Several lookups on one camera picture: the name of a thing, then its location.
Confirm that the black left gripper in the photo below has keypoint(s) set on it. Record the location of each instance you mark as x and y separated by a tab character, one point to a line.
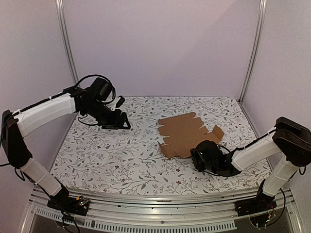
116	121

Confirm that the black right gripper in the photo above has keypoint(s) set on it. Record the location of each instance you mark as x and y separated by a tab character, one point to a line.
198	158

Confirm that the brown cardboard box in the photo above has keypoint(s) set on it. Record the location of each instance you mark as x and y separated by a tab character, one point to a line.
184	132

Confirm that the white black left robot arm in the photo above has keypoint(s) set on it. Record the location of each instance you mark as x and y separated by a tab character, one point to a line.
20	129

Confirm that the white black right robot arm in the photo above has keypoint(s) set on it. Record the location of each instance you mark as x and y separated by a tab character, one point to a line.
288	138

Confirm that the floral patterned table mat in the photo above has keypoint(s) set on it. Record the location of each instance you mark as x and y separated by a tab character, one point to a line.
130	161

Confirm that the aluminium front rail frame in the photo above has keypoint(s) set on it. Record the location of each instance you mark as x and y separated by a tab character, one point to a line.
116	213

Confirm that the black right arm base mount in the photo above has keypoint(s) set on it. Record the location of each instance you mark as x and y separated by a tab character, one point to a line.
259	203

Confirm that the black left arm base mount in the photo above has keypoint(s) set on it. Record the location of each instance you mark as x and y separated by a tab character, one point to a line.
63	202

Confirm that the left aluminium corner post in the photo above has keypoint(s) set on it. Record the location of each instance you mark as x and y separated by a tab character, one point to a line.
65	37

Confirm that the aluminium corner post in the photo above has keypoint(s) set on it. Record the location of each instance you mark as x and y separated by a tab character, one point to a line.
254	50
65	37

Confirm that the right aluminium corner post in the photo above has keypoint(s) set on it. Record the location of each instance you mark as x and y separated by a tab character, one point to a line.
254	50

